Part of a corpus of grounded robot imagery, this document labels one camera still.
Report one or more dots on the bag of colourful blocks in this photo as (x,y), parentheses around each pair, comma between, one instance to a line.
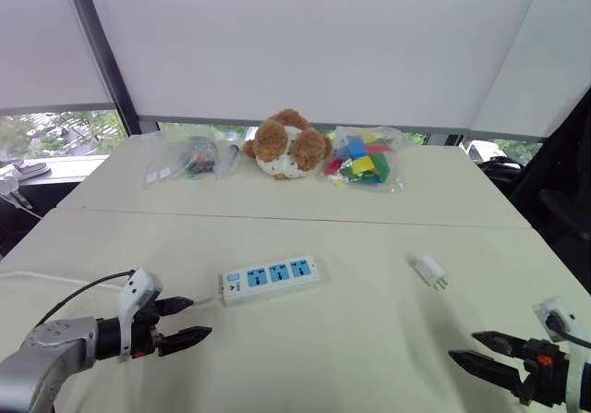
(362,159)

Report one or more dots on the brown white plush toy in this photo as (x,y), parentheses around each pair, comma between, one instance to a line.
(287,144)

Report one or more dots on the black window frame post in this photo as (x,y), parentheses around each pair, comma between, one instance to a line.
(99,48)

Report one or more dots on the white plug adapter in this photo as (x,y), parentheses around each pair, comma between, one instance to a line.
(431,272)

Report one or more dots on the black office chair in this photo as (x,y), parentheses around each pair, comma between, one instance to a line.
(561,191)

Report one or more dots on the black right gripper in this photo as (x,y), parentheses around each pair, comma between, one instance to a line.
(542,369)

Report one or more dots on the clear bag of dark parts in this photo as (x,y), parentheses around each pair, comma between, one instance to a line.
(189,159)

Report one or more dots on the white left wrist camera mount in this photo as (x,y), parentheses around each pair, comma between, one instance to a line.
(133,301)

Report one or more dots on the white blue power strip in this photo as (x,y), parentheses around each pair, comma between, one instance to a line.
(274,280)

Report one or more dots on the clear bag with grey item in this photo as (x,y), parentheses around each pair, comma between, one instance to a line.
(228,159)

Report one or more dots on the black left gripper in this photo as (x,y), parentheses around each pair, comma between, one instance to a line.
(145,332)

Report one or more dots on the white device on windowsill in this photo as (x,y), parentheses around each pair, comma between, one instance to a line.
(11,182)

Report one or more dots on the white roller blind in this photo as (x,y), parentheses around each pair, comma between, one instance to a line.
(44,39)
(314,48)
(535,52)

